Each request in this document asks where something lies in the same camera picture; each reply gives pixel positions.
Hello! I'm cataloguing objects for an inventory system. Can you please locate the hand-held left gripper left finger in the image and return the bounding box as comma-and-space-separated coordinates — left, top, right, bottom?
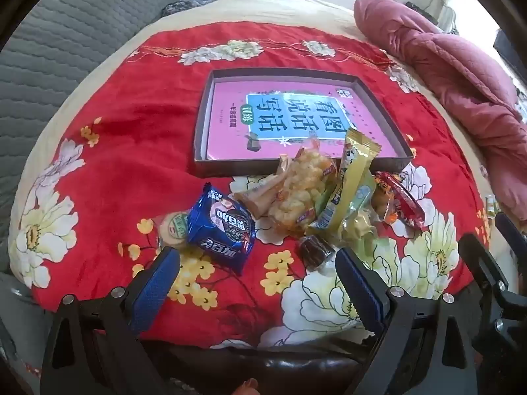
39, 246, 182, 395

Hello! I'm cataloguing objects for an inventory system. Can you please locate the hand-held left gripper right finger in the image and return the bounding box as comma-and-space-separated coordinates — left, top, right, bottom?
334, 249, 478, 395

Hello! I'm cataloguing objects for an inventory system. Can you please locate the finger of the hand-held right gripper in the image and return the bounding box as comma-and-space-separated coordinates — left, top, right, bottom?
458, 234, 511, 317
494, 213, 527, 264

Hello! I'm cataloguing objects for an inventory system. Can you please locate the brown chocolate bar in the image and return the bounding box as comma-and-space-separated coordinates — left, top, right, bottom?
298, 234, 336, 274

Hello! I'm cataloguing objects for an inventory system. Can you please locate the round cookie packet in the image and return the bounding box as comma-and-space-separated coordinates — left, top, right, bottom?
152, 211, 194, 251

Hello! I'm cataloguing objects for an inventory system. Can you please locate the green clear snack packet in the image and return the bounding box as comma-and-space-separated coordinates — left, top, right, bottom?
340, 175, 381, 248

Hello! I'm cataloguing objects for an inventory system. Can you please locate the blue cookie packet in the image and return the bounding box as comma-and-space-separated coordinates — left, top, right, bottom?
187, 183, 257, 274

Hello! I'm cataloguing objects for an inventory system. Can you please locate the orange snack packet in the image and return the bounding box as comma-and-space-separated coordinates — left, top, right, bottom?
373, 189, 399, 225

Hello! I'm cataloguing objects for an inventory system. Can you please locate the red snack bar packet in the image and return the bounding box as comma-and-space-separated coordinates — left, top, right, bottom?
373, 171, 426, 228

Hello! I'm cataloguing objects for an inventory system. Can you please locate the clear puffed snack packet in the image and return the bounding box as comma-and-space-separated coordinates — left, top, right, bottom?
267, 138, 338, 237

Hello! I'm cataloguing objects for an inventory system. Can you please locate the long yellow-green snack packet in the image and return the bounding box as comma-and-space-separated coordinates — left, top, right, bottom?
307, 127, 383, 231

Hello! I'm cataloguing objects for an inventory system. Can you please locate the tan snack packet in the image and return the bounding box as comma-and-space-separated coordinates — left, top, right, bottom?
233, 154, 293, 220

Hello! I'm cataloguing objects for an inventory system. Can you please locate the person's left hand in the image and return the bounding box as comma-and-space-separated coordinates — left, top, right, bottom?
234, 378, 260, 395

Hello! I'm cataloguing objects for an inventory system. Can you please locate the dark brown bed footboard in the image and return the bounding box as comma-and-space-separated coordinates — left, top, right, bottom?
162, 343, 363, 381

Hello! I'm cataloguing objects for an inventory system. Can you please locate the red floral cloth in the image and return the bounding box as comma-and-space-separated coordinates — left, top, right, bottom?
31, 20, 490, 348

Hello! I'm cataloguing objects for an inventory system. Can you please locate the pink book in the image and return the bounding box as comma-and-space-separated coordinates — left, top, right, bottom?
206, 81, 402, 161

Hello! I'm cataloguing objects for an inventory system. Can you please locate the pink quilt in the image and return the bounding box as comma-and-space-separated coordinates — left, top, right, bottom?
353, 0, 527, 221

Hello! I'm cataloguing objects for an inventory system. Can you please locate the grey quilted headboard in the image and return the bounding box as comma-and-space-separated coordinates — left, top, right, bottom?
0, 0, 186, 272

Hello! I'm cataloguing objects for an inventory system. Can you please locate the dark patterned cloth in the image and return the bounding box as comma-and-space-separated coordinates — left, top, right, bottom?
160, 0, 219, 19

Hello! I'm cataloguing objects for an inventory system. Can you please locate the beige bed sheet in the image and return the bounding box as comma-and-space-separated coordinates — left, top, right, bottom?
8, 0, 527, 297

